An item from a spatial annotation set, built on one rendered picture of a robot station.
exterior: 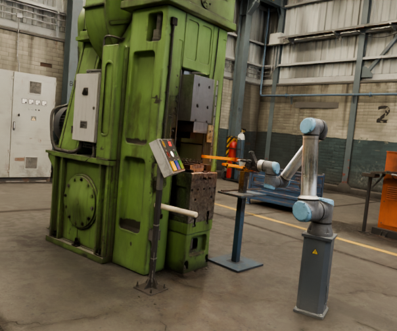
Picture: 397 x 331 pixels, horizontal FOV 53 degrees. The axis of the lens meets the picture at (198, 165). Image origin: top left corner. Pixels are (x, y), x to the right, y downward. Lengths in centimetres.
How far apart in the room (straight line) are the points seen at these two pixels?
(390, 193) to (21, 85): 665
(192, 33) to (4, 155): 539
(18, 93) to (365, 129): 819
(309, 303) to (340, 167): 846
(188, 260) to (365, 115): 830
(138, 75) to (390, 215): 432
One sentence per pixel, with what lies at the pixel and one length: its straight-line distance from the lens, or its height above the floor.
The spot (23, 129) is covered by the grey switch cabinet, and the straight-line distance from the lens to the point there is 835.
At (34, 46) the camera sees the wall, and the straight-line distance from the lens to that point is 917.
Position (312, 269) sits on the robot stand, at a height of 35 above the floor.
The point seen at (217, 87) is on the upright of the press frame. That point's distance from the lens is 401.
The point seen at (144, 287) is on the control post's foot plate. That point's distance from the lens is 333.
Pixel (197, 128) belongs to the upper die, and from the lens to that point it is 354.
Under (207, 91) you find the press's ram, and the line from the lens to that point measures 364.
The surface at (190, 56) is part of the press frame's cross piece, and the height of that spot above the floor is 194.
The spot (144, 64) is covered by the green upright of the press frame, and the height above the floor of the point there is 183.
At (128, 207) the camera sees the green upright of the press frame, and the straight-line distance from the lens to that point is 371.
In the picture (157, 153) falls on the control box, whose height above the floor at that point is 109.
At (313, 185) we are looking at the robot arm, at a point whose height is 97.
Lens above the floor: 127
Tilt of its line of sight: 5 degrees down
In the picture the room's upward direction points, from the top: 5 degrees clockwise
